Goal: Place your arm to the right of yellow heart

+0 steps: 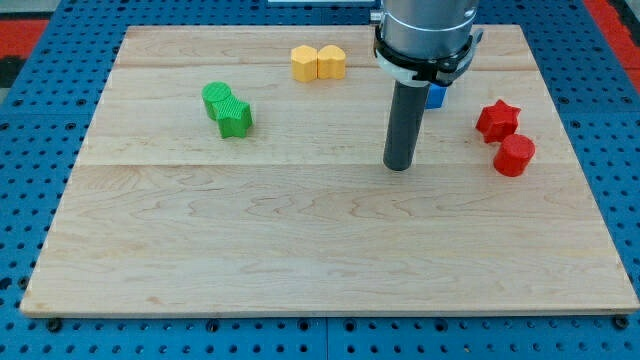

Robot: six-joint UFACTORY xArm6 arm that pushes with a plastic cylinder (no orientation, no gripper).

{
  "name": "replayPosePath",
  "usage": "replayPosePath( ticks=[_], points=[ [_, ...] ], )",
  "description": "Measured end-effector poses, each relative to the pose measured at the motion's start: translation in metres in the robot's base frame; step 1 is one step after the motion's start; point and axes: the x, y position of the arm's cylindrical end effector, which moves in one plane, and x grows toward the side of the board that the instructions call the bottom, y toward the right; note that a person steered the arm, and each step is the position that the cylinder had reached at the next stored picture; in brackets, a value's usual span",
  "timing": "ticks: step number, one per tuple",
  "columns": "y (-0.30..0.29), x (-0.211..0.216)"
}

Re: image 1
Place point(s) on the yellow heart block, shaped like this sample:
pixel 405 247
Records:
pixel 331 62

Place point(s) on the green star block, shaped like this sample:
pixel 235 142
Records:
pixel 233 117

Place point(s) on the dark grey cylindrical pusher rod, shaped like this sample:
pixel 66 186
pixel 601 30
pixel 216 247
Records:
pixel 405 118

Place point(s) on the green cylinder block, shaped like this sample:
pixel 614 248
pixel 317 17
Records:
pixel 215 96

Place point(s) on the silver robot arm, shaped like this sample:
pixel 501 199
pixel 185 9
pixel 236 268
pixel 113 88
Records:
pixel 422 42

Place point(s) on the light wooden board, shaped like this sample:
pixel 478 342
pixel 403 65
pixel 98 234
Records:
pixel 163 218

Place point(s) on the yellow hexagon block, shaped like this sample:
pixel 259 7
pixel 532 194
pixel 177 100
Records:
pixel 304 63

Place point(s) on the red cylinder block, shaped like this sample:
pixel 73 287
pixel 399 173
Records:
pixel 514 155

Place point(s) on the red star block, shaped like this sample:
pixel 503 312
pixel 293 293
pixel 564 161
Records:
pixel 498 121

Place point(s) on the blue cube block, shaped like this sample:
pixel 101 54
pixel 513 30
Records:
pixel 436 97

